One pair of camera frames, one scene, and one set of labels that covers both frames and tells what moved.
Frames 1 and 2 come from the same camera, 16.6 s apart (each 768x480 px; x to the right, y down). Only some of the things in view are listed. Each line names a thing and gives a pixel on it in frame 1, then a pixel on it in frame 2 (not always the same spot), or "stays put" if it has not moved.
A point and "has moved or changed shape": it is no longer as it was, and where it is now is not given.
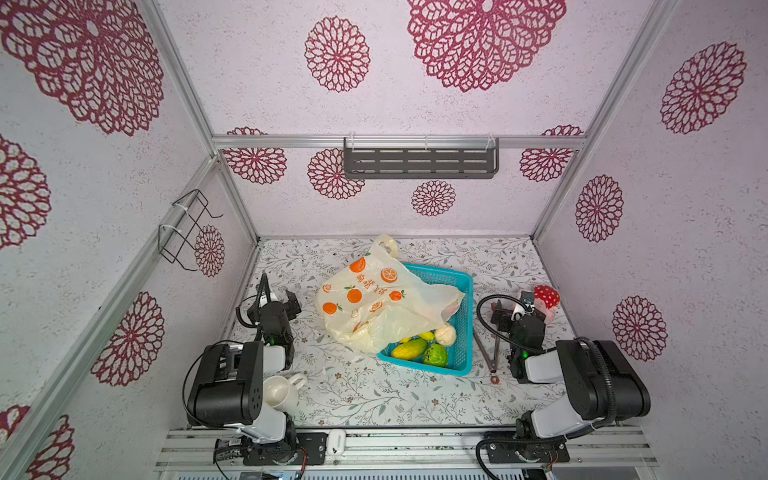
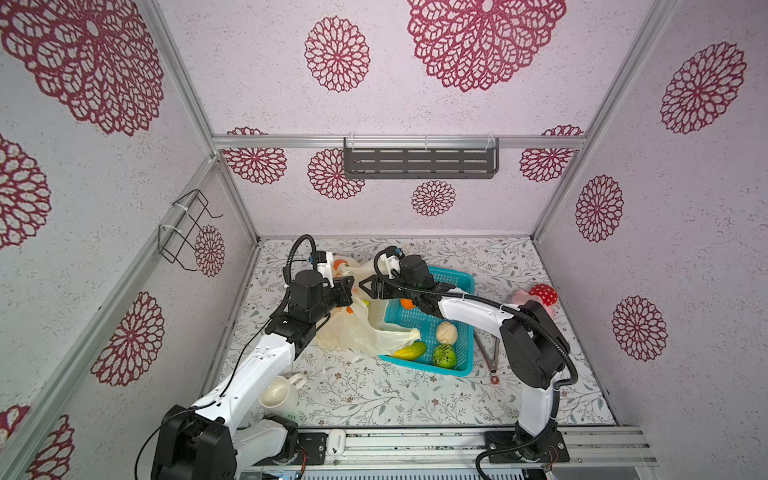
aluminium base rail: [195, 448] stays put
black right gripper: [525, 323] -> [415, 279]
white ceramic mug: [283, 393] stays put
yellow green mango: [410, 349] stays put
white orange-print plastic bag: [377, 298] has moved or changed shape
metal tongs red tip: [492, 363] stays put
